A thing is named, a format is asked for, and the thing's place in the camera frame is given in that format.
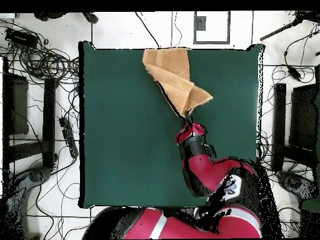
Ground black electronics box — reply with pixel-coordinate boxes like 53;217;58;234
4;27;39;49

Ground black power strip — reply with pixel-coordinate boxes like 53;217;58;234
59;116;79;159

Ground black power adapter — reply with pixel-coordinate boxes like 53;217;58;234
287;65;302;82

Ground tangle of black cables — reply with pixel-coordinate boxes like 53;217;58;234
0;19;80;84

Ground dark green table cloth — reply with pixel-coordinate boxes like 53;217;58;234
78;41;265;210

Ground person's dark shoe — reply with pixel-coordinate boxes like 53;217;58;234
33;12;69;22

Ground black tripod leg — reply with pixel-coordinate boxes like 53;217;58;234
259;11;320;42

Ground grey square floor frame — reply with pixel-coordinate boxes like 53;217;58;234
192;11;231;45

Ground orange terry towel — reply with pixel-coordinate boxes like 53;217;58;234
142;47;214;119

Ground black metal stand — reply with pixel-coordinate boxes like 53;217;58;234
2;57;59;176
271;82;320;173

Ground thin black cable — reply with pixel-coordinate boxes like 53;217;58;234
134;11;161;50

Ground black chair caster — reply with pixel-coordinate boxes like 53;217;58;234
82;12;99;25

